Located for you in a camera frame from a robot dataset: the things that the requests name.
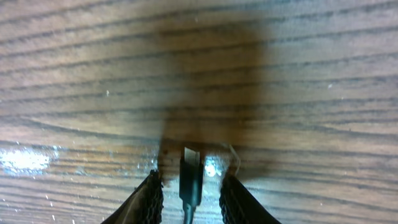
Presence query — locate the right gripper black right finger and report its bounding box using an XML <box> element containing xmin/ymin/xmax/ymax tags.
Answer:
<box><xmin>219</xmin><ymin>175</ymin><xmax>280</xmax><ymax>224</ymax></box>

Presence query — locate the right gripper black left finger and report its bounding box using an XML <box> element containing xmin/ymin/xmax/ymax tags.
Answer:
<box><xmin>101</xmin><ymin>170</ymin><xmax>164</xmax><ymax>224</ymax></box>

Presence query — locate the black USB charging cable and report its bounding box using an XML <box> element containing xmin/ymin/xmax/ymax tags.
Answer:
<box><xmin>178</xmin><ymin>146</ymin><xmax>205</xmax><ymax>224</ymax></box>

